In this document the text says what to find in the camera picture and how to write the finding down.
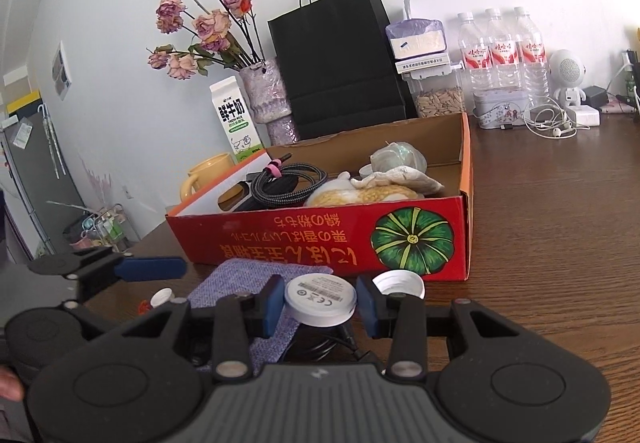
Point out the white round device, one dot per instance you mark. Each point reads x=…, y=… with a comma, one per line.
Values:
x=320, y=298

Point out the purple knit cloth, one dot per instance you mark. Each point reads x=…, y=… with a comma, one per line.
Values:
x=235, y=283

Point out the white earphones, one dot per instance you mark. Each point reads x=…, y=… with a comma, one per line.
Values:
x=556, y=133

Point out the yellow mug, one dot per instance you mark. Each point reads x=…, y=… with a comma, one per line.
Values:
x=205, y=170

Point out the clear seed container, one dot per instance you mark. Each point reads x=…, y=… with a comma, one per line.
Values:
x=440, y=103

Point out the small white orange bottle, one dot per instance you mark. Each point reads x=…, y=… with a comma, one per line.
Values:
x=162, y=297

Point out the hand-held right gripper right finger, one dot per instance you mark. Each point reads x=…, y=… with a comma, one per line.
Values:
x=367, y=308

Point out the grey refrigerator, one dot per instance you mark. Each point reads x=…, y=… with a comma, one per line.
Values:
x=35, y=183

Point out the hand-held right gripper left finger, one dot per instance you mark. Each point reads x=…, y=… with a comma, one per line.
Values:
x=272, y=308

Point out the white sock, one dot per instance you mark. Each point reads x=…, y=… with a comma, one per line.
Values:
x=400, y=178

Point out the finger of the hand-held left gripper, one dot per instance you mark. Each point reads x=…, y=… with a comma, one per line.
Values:
x=85, y=312
x=150, y=268

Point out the dried pink roses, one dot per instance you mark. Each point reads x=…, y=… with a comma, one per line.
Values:
x=212, y=28

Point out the black power adapter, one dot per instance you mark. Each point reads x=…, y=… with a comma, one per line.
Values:
x=596, y=97

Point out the red label water bottle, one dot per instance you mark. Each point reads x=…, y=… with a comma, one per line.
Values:
x=502, y=55
x=475, y=58
x=532, y=55

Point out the pink patterned pouch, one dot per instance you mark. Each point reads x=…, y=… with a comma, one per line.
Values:
x=620, y=108

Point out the yellow white plush toy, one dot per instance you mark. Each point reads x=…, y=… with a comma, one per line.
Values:
x=360, y=197

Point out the person's left hand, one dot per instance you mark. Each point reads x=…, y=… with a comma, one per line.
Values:
x=11, y=385

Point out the patterned tin box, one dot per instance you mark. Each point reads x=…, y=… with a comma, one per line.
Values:
x=500, y=110

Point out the red cardboard box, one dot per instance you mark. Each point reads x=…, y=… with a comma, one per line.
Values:
x=325, y=243

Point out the purple tissue pack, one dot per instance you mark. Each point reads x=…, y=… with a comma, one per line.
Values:
x=415, y=40

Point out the white robot speaker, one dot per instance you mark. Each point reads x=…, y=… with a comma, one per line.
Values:
x=567, y=70

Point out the clear plastic bag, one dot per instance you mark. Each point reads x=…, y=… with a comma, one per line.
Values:
x=400, y=153

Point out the white charger block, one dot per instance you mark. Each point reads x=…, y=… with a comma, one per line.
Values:
x=585, y=115

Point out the white wall panel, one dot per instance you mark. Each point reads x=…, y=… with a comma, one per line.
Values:
x=62, y=70

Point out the white round lid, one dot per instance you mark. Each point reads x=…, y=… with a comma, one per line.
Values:
x=400, y=283

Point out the purple glitter vase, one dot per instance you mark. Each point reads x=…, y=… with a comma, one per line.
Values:
x=265, y=93

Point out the black paper bag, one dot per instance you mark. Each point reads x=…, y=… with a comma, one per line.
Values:
x=340, y=63

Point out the white green milk carton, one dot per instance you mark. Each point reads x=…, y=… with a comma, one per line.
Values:
x=235, y=123

